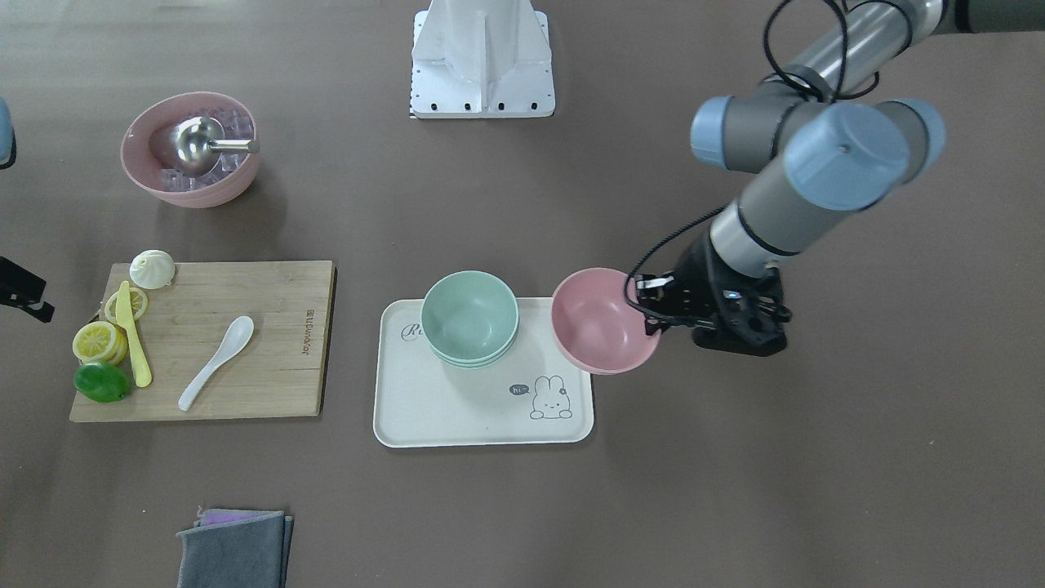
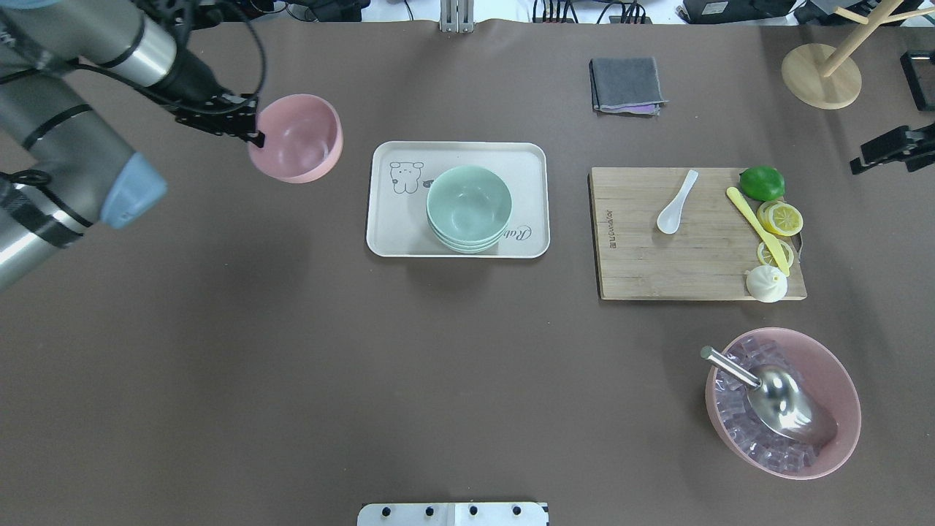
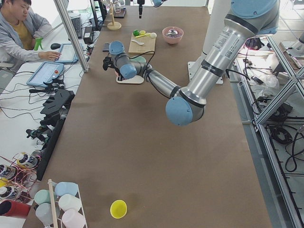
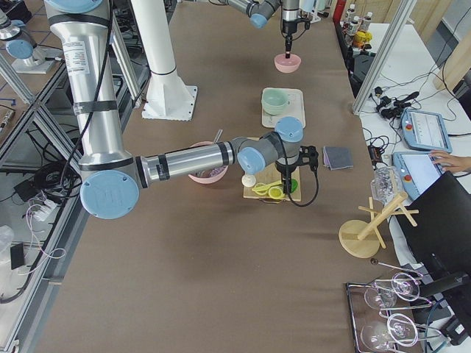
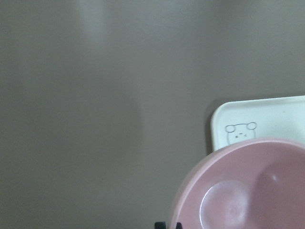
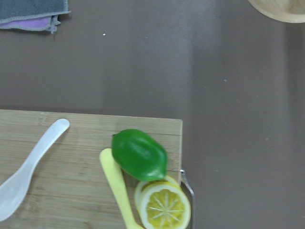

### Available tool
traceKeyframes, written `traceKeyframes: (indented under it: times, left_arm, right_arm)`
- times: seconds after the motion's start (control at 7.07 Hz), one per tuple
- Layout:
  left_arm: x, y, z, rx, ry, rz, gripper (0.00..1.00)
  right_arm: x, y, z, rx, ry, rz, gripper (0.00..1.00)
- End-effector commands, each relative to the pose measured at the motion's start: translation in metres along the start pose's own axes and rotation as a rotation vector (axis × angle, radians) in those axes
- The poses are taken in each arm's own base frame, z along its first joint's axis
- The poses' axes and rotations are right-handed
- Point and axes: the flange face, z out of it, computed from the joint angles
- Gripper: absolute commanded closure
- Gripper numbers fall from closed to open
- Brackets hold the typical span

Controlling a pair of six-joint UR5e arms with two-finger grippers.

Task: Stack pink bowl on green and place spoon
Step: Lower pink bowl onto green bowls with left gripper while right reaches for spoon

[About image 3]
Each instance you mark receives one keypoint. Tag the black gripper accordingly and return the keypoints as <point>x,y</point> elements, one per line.
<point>141,9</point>
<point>119,76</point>

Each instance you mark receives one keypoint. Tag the white ceramic spoon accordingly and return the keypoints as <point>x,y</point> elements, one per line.
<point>137,42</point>

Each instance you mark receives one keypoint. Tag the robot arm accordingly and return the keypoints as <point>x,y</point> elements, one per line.
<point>245,19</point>
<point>155,3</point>

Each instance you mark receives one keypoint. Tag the top green bowl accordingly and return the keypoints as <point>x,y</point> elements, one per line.
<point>140,59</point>

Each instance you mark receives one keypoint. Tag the large pink bowl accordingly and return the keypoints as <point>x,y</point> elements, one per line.
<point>170,40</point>

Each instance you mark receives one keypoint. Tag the operator hand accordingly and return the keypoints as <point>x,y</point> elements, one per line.
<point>49,55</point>

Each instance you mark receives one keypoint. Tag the folded grey cloth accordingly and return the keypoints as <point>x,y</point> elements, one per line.
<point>106,47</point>

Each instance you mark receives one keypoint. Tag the black tray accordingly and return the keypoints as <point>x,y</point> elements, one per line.
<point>120,14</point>

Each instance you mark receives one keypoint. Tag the white toy bun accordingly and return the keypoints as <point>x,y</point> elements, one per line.
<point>153,35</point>

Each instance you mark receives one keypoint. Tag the wooden cup tree stand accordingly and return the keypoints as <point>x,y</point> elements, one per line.
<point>113,25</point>

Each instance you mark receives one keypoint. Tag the white bear serving tray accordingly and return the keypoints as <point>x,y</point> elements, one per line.
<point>136,80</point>

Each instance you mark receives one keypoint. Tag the far teach pendant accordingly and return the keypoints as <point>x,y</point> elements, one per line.
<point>68,55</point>

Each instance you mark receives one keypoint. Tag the teach pendant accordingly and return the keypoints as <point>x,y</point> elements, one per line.
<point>68,55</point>
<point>45,74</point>

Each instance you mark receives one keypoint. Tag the metal ice scoop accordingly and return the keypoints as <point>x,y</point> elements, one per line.
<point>172,33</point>

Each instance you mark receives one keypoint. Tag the bamboo cutting board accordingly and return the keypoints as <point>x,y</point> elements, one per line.
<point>137,49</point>

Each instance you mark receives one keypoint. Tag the black keyboard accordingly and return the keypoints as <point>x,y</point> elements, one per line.
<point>76,22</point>

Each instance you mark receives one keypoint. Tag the black computer mouse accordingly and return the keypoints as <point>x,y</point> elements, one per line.
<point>55,46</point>

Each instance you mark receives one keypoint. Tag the near teach pendant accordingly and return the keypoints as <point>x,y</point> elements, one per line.
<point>45,74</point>

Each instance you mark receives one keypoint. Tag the black tool rack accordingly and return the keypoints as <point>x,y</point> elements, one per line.
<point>51,126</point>

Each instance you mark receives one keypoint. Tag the seated operator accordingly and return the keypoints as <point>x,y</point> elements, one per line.
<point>19,29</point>

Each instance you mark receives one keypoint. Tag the blue plastic cup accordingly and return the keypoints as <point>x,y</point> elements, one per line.
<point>63,188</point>

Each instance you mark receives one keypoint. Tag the white plastic cup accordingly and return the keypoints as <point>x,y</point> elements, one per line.
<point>68,201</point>

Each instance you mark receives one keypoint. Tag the yellow plastic cup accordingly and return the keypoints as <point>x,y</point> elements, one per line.
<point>118,209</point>

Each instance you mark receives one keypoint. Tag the green plastic cup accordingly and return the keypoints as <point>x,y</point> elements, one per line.
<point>42,196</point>

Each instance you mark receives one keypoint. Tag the white cup rack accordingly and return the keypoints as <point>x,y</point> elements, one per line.
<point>57,212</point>

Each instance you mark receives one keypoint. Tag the pink plastic cup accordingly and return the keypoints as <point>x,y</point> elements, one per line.
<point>73,219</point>

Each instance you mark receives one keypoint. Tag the grey plastic cup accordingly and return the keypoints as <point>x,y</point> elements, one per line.
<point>44,213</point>

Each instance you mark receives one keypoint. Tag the red cup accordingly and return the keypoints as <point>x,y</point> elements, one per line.
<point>14,209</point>

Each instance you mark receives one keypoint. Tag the aluminium frame post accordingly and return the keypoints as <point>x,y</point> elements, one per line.
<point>71,34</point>

